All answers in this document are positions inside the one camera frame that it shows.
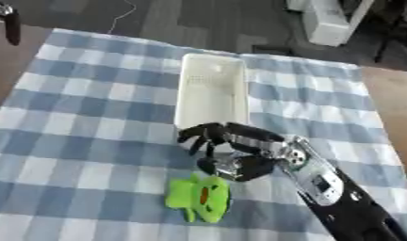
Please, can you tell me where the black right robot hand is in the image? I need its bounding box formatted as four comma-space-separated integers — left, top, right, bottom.
175, 121, 288, 183

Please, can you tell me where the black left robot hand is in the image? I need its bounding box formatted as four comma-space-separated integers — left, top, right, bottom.
0, 2, 23, 47

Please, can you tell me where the white plastic box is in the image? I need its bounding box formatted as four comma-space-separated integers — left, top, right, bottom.
171, 53, 252, 131

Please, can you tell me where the green frog soft toy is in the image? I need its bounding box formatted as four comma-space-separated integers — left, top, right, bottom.
164, 173, 234, 224

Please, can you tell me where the white machine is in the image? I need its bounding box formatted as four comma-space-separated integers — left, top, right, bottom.
284, 0, 377, 48

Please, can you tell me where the black stand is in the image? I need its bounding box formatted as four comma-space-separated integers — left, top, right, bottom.
373, 0, 407, 64

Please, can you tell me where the white cable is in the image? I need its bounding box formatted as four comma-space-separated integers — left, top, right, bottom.
106, 0, 138, 35

